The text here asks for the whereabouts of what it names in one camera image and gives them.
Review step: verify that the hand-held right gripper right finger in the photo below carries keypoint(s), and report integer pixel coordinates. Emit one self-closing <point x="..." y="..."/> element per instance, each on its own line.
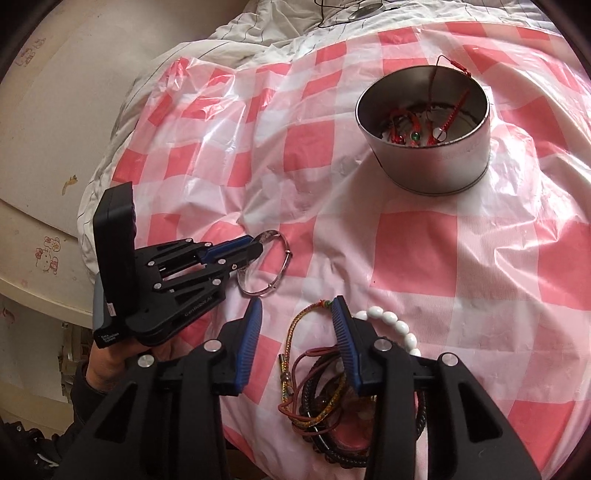
<point x="344" y="344"/>

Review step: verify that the person's left forearm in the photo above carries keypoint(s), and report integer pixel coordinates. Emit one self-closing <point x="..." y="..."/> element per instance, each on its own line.
<point x="69" y="424"/>

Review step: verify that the person's left hand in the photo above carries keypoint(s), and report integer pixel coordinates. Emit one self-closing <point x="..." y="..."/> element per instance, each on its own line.
<point x="108" y="367"/>

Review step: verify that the cream cabinet with cartoon stickers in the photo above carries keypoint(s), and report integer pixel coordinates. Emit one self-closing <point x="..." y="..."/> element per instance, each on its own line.
<point x="41" y="277"/>

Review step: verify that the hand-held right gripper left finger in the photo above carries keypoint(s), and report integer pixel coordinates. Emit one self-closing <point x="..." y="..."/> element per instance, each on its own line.
<point x="249" y="344"/>

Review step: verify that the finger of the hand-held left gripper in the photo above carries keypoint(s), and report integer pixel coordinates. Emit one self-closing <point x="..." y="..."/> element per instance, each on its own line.
<point x="226" y="250"/>
<point x="194" y="278"/>

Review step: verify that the red white checkered plastic sheet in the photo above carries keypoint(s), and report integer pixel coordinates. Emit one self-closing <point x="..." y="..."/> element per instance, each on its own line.
<point x="415" y="258"/>

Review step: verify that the round grey disc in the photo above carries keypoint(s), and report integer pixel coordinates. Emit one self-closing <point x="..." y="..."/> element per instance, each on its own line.
<point x="367" y="10"/>

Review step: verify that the silver bangle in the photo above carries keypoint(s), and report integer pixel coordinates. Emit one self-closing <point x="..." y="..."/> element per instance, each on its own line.
<point x="287" y="253"/>

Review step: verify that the round metal tin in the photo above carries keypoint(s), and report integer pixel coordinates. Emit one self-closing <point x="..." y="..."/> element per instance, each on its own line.
<point x="438" y="166"/>

